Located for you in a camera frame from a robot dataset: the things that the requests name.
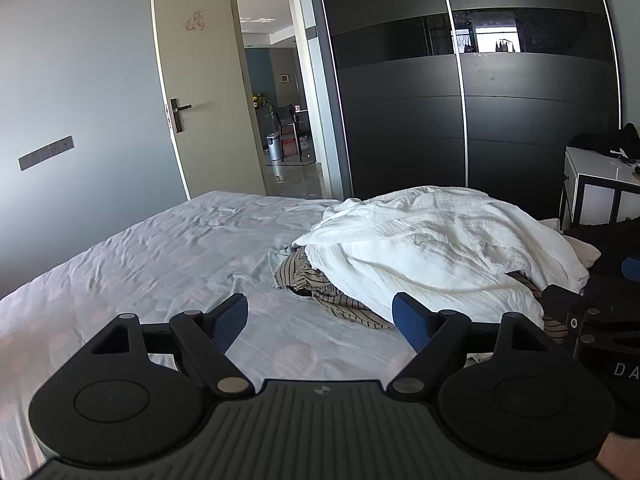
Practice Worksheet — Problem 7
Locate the cream room door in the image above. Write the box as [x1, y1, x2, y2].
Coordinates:
[149, 0, 268, 200]

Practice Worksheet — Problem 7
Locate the black sliding wardrobe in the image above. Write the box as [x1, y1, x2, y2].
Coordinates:
[300, 0, 623, 221]

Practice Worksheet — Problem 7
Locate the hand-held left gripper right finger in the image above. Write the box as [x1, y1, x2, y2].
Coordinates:
[386, 292, 553, 401]

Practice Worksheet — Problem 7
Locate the person's right forearm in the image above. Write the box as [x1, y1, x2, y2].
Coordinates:
[595, 431, 640, 480]

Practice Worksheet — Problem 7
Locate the dark door handle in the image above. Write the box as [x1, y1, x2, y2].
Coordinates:
[167, 98, 193, 133]

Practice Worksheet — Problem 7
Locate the dark dining chair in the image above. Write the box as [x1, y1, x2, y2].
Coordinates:
[274, 105, 303, 163]

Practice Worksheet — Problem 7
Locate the black clothing heap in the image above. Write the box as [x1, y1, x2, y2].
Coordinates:
[570, 122, 640, 161]

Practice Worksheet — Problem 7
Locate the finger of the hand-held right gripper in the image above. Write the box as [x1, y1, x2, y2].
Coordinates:
[564, 219, 640, 282]
[541, 284, 593, 348]

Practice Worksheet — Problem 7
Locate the beige striped garment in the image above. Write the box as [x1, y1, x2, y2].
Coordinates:
[274, 250, 571, 346]

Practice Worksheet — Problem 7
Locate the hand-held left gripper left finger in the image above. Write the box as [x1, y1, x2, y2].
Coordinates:
[87, 294, 252, 400]

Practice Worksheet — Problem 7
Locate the grey wall switch panel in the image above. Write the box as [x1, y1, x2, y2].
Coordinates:
[18, 135, 76, 171]

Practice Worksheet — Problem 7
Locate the white crinkled garment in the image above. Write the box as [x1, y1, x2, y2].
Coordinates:
[291, 187, 591, 329]

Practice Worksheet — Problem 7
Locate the white nightstand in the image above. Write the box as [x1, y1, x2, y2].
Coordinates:
[560, 146, 640, 231]

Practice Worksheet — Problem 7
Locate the pale pink cloth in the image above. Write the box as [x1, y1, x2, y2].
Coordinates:
[537, 217, 603, 268]

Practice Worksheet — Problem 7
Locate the bed with pale dotted sheet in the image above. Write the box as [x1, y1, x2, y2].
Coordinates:
[0, 189, 601, 476]

